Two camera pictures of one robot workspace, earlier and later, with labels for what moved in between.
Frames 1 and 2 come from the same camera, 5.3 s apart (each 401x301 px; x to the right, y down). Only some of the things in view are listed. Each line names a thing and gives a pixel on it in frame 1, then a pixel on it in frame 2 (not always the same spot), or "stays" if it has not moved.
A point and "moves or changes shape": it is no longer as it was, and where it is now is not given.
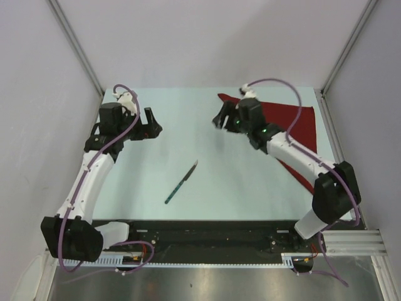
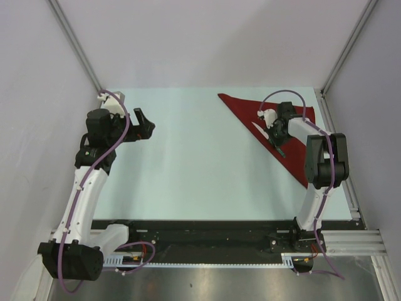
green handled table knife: x=180 y=184 moves or changes shape
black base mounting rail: x=209 y=237 stays
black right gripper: x=229 y=108 → x=277 y=142
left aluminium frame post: x=76 y=44 stays
